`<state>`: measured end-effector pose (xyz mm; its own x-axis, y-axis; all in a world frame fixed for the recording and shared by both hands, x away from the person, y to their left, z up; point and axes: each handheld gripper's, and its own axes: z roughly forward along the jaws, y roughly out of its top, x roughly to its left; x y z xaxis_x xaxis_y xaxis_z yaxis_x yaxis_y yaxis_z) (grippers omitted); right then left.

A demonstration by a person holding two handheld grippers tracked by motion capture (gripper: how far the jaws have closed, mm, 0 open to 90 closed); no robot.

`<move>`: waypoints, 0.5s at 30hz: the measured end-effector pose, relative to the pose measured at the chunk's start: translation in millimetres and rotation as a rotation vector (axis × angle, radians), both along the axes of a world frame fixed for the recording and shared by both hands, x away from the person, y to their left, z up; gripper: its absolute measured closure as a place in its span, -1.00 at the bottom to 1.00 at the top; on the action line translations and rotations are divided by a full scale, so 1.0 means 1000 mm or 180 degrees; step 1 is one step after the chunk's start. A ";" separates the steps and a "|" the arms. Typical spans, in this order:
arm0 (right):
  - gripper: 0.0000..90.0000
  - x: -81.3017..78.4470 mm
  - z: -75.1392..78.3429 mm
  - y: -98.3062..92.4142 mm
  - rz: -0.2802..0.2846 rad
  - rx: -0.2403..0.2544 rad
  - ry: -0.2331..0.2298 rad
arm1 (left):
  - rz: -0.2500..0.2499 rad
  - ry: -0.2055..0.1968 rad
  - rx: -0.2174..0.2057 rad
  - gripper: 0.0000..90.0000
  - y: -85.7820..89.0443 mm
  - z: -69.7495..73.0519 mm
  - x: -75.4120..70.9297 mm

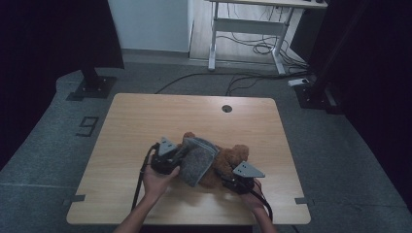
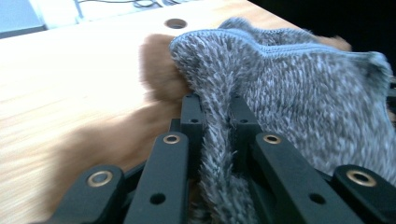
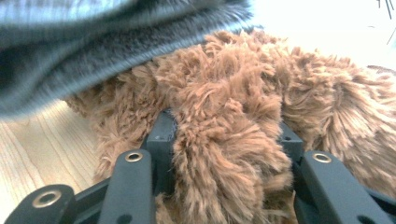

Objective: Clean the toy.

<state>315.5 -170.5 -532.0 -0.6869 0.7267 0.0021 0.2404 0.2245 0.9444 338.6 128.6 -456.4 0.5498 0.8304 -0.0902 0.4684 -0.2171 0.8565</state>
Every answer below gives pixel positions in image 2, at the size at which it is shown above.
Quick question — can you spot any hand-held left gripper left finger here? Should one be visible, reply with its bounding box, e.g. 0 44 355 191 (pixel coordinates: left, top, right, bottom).
169 93 205 180

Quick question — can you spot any brown teddy bear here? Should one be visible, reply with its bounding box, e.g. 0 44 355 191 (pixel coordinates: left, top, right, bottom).
138 33 353 105

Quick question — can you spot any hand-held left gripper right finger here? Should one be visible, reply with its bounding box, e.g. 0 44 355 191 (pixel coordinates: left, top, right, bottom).
229 94 264 173

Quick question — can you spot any grey knitted cloth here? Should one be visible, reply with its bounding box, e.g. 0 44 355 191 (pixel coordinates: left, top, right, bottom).
169 17 394 224

